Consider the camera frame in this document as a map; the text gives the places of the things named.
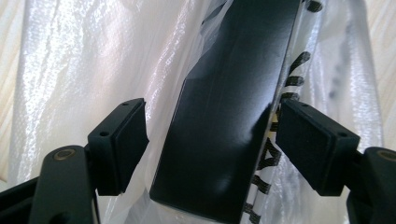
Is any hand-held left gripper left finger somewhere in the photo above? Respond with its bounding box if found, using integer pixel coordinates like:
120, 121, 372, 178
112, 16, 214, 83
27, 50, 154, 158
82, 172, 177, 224
87, 97, 150, 197

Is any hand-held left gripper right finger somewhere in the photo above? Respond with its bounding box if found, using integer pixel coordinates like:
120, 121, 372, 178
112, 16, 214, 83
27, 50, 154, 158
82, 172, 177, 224
275, 98, 361, 197

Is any clear smiley-print plastic bag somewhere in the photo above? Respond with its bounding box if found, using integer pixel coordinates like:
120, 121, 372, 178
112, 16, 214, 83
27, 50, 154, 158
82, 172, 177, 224
6, 0, 385, 224

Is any black glossy box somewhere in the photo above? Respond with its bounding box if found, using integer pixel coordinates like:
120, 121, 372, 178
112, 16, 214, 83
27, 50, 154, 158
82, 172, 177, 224
148, 0, 304, 224

